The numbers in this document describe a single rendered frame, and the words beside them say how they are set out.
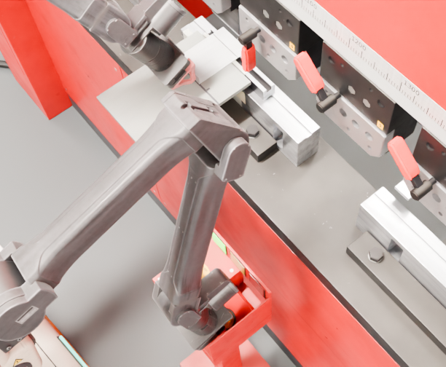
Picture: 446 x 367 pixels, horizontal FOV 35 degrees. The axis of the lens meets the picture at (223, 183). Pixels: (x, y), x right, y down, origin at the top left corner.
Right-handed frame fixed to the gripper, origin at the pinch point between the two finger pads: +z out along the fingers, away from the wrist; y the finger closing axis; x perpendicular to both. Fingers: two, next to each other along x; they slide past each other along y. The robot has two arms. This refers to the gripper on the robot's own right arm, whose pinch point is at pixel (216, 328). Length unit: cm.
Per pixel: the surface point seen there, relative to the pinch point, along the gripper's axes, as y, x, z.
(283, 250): 21.4, 2.4, -2.2
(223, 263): 10.2, 8.3, -4.7
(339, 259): 28.3, -9.1, -9.3
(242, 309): 6.8, -1.0, -1.2
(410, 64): 48, -11, -62
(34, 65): 2, 124, 38
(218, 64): 37, 35, -22
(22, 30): 8, 123, 22
